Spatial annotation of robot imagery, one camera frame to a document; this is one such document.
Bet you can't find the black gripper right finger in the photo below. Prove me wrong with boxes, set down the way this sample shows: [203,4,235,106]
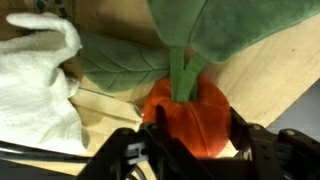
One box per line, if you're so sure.
[229,106,320,180]

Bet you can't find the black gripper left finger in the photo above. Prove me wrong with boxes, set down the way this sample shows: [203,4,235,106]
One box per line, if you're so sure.
[74,104,214,180]

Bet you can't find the plush red rose green leaves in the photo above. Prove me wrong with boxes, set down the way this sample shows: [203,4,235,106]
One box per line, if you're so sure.
[77,0,320,159]

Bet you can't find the white terry towel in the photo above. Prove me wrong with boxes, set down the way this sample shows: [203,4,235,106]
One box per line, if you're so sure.
[0,12,91,156]

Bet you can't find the brown cardboard box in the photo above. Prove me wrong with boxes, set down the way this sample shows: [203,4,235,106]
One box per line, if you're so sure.
[0,0,320,177]

